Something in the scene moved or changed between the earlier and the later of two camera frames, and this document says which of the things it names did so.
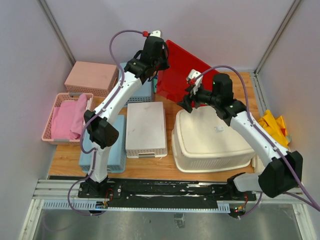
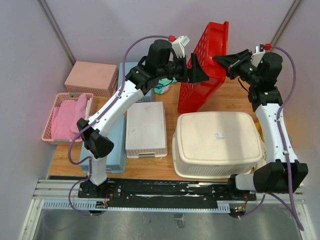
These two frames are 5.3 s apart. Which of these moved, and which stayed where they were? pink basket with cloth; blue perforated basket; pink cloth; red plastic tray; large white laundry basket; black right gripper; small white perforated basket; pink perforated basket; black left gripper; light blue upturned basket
Moved: black right gripper; large white laundry basket; red plastic tray; black left gripper
Stayed: blue perforated basket; pink cloth; light blue upturned basket; pink perforated basket; small white perforated basket; pink basket with cloth
